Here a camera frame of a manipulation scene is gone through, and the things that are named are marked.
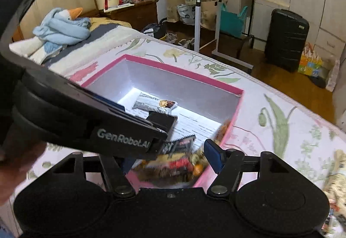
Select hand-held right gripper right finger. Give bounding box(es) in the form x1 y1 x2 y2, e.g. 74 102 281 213
203 139 291 198

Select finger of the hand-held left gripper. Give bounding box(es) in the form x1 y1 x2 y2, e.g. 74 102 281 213
81 88 127 114
108 111 168 137

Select printed paper sheet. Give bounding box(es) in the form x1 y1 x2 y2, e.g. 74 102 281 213
162 112 225 146

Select white goose plush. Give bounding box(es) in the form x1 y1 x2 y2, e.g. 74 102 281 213
9 8 84 63

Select yellow pillow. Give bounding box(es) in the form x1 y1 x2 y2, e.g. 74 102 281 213
89 17 133 33

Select white snack bar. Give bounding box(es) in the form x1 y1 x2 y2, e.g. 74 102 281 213
131 92 178 113

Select beige noodle packet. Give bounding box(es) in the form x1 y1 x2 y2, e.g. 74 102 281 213
323 150 346 228

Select floral printed bedsheet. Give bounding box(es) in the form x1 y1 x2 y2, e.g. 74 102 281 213
27 28 346 238

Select colourful gift bag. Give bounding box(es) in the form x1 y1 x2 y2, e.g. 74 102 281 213
297 42 325 77

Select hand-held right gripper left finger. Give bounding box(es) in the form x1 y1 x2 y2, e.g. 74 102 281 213
50 151 136 198

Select dark grey sheet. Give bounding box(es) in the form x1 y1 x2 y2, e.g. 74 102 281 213
43 23 119 68

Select cream gift box red ribbon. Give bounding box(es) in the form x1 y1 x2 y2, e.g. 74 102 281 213
95 0 121 11

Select brown paper bag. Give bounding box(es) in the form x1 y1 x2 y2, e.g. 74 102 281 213
200 0 221 30
166 0 186 23

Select black bag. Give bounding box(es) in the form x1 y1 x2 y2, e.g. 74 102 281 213
141 20 167 38

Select black snack packet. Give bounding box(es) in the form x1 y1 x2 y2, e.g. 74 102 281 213
146 111 178 137
159 134 196 156

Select teal bag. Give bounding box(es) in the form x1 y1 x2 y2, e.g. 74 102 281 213
219 3 248 38

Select black suitcase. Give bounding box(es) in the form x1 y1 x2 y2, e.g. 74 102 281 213
264 9 310 73

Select person's left hand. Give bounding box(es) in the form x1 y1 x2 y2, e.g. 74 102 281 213
0 141 48 202

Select pink cardboard box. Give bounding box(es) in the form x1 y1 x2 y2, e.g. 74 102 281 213
69 55 245 190

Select wooden nightstand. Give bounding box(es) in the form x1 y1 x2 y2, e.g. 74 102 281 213
100 0 159 30

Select grey shoes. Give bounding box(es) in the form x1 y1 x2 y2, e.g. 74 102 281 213
165 32 195 50

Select clear bag of orange nuts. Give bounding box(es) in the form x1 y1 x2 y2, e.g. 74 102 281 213
130 119 233 188

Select white blue patterned bag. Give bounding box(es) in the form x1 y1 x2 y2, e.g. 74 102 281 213
177 3 196 25

